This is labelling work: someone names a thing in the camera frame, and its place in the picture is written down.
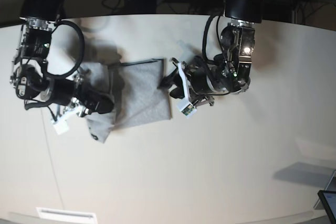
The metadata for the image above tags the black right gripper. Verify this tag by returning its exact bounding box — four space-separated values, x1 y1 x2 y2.
49 79 114 114

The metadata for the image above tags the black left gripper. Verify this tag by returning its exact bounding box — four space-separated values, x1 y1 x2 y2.
159 56 236 108

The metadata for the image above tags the grey T-shirt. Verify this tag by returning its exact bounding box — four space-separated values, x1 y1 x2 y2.
80 59 172 143

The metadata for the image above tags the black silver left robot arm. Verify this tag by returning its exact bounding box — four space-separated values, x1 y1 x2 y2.
159 0 264 108

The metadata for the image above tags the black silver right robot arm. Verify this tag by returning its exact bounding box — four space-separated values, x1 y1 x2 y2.
10 0 114 117

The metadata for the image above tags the grey tablet stand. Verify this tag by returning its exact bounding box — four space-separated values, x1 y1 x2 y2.
313 169 335 210

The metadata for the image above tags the black tablet screen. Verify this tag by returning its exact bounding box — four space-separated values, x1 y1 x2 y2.
323 194 335 224

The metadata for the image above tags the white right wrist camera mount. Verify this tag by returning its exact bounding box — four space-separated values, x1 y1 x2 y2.
51 104 87 135

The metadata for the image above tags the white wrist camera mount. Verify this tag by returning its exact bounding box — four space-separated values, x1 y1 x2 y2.
170 58 197 118
51 104 87 135

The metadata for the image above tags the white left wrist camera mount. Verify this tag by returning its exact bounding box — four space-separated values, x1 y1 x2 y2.
170 58 197 118

